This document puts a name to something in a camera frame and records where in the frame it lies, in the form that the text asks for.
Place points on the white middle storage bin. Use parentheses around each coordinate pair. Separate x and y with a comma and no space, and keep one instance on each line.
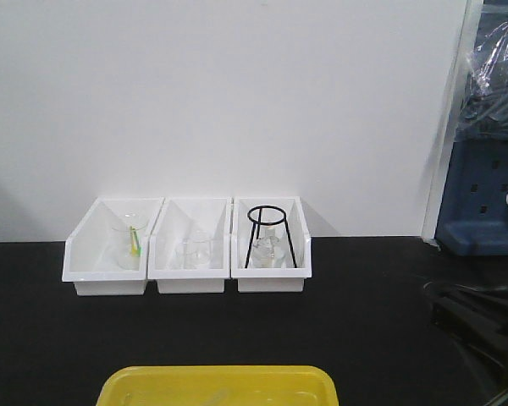
(178,219)

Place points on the black wire tripod stand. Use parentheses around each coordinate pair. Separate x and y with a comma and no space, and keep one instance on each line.
(262,217)

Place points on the white right storage bin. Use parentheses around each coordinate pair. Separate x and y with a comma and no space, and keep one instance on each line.
(285,279)

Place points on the yellow plastic tray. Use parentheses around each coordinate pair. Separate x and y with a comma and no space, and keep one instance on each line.
(219,385)

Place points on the glass beaker with sticks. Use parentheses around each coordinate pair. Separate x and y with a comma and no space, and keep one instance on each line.
(127,231)

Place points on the white left storage bin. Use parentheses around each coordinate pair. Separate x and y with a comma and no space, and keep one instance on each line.
(88,261)

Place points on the clear plastic bag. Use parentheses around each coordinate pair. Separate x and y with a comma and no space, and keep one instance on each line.
(484,110)

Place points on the white storage bin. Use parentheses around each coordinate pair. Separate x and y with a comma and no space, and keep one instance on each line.
(285,279)
(178,219)
(88,261)

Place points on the glass flask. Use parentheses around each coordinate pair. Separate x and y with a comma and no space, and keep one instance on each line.
(267,251)

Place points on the blue plastic rack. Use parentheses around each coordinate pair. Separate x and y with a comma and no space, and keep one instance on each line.
(473,217)

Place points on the small glass beaker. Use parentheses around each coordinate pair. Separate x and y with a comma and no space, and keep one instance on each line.
(194,252)

